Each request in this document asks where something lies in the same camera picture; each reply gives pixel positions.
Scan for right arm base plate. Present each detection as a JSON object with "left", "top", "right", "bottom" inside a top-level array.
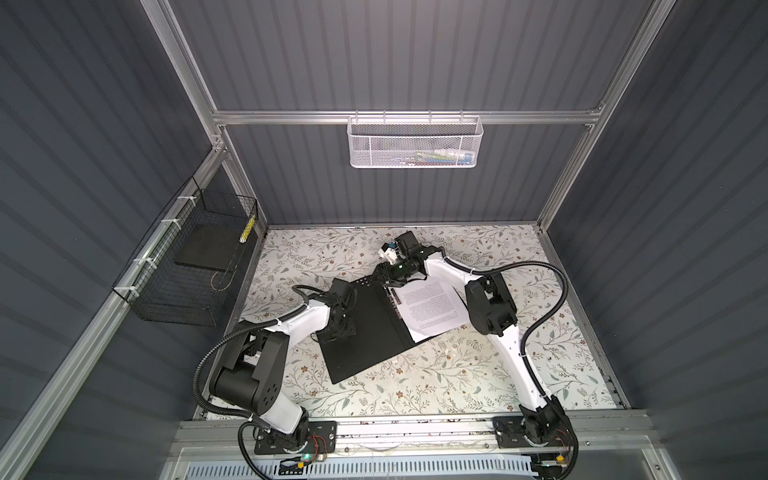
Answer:
[{"left": 492, "top": 415, "right": 574, "bottom": 450}]

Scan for black pad in basket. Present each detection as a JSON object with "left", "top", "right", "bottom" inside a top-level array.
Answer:
[{"left": 174, "top": 225, "right": 240, "bottom": 272}]

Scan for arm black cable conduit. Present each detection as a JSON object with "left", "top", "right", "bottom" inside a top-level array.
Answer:
[
  {"left": 440, "top": 254, "right": 570, "bottom": 397},
  {"left": 191, "top": 284, "right": 328, "bottom": 421}
]

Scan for orange folder black inside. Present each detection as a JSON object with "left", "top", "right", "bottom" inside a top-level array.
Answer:
[{"left": 317, "top": 276, "right": 434, "bottom": 384}]

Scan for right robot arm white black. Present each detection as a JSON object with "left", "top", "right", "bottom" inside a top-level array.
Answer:
[{"left": 374, "top": 231, "right": 575, "bottom": 446}]

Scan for black wire mesh basket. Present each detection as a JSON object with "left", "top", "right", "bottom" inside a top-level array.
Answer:
[{"left": 113, "top": 180, "right": 259, "bottom": 327}]

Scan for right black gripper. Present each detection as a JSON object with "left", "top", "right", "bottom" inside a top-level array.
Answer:
[{"left": 369, "top": 260, "right": 413, "bottom": 287}]

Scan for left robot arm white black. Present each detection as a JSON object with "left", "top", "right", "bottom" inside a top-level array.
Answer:
[{"left": 195, "top": 279, "right": 358, "bottom": 442}]

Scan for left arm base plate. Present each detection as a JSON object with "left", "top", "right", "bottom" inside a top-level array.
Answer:
[{"left": 253, "top": 420, "right": 338, "bottom": 455}]

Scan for pens in white basket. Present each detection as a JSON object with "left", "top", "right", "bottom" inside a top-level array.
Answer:
[{"left": 399, "top": 148, "right": 476, "bottom": 166}]

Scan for white wire mesh basket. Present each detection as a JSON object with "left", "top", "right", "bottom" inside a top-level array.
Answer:
[{"left": 346, "top": 115, "right": 484, "bottom": 169}]

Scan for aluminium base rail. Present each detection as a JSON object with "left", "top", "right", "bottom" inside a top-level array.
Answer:
[{"left": 168, "top": 409, "right": 660, "bottom": 460}]

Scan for metal folder clip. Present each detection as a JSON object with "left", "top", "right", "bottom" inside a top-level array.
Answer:
[{"left": 388, "top": 287, "right": 402, "bottom": 315}]

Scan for yellow marker pen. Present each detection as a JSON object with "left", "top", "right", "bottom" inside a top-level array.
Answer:
[{"left": 238, "top": 215, "right": 256, "bottom": 244}]

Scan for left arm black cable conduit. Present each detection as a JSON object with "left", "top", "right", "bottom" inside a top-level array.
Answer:
[{"left": 191, "top": 284, "right": 328, "bottom": 421}]

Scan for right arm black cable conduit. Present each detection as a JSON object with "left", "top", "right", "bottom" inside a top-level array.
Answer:
[{"left": 440, "top": 254, "right": 570, "bottom": 397}]

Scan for floral table mat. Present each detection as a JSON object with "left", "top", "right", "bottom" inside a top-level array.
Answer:
[{"left": 242, "top": 225, "right": 615, "bottom": 417}]

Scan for printed paper sheet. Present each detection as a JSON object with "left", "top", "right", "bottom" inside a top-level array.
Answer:
[{"left": 398, "top": 279, "right": 470, "bottom": 343}]

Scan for white vented cover strip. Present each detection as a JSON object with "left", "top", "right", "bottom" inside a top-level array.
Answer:
[{"left": 179, "top": 454, "right": 535, "bottom": 480}]

